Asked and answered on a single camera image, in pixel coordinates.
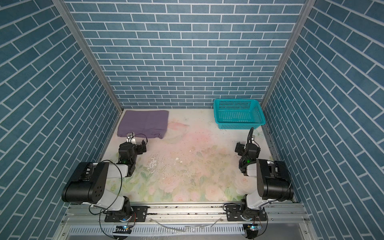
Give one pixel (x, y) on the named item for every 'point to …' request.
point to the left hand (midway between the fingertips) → (136, 140)
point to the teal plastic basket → (238, 114)
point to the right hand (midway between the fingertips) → (247, 142)
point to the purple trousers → (152, 123)
